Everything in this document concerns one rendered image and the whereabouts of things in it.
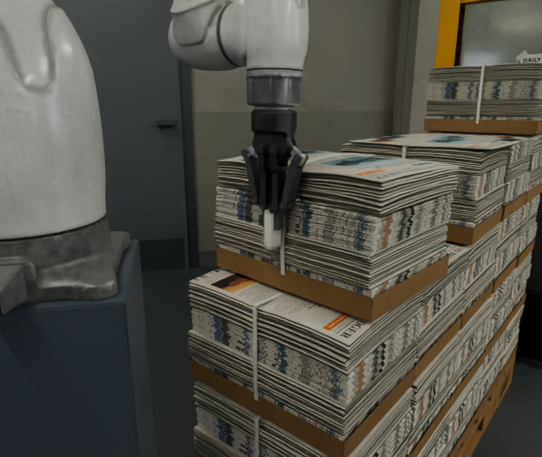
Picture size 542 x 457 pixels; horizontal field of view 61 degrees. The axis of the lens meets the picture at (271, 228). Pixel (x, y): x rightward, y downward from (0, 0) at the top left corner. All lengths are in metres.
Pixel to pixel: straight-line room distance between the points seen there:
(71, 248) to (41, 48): 0.18
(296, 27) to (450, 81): 1.14
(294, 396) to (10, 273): 0.54
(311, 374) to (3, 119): 0.57
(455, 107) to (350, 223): 1.14
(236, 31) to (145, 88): 2.40
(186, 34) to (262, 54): 0.17
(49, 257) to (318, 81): 3.00
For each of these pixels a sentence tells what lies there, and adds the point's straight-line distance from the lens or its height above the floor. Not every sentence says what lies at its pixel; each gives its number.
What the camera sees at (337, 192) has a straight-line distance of 0.73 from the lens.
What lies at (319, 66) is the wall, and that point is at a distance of 3.36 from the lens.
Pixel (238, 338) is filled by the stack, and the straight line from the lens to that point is 0.88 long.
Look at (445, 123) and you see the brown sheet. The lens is 1.81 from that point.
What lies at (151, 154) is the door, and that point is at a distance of 3.16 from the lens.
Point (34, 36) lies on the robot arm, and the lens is 0.46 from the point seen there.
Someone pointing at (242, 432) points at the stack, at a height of 0.54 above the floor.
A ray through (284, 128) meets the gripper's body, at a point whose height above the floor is 1.13.
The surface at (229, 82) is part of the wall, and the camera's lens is 3.22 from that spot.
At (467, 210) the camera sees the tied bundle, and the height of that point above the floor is 0.92.
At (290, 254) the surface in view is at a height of 0.91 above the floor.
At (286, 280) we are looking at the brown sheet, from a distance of 0.83.
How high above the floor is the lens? 1.17
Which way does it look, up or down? 16 degrees down
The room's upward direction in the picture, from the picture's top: straight up
